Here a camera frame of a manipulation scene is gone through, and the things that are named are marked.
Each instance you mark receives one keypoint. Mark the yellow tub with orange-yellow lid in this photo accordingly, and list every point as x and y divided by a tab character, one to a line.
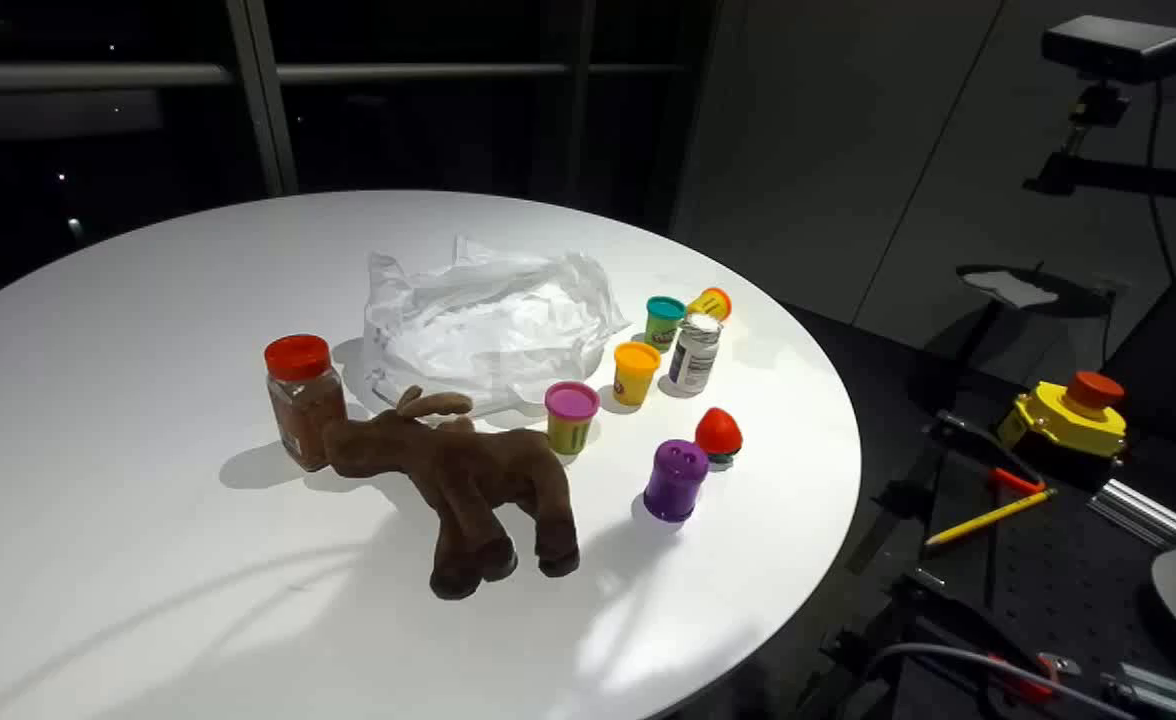
633	372

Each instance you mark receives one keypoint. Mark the yellow tub with pink lid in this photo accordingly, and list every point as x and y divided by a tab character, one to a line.
568	418

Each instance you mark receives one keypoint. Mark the yellow tub with teal lid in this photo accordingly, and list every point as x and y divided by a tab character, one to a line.
663	322

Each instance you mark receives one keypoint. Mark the white pill bottle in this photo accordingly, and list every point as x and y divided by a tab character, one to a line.
693	355

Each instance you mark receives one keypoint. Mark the purple plastic tub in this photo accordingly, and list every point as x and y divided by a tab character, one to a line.
675	484

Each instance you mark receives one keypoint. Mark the yellow tub with red-orange lid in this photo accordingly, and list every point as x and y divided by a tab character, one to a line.
715	302

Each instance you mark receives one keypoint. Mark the white plastic bag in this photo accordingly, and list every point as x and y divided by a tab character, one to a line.
495	325

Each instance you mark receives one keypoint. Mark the red toy strawberry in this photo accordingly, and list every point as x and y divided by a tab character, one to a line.
718	437

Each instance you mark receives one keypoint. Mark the brown plush moose toy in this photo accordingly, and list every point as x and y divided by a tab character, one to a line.
464	474

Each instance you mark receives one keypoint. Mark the spice jar with orange lid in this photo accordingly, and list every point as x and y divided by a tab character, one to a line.
305	397

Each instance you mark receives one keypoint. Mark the yellow and orange pencil tool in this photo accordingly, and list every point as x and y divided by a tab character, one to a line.
986	516

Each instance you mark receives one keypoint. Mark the yellow emergency stop button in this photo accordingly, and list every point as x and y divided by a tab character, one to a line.
1083	413

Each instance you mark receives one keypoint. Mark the metal window rail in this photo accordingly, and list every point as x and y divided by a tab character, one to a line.
262	77

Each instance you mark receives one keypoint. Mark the black camera on stand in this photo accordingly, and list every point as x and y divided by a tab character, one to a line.
1106	55

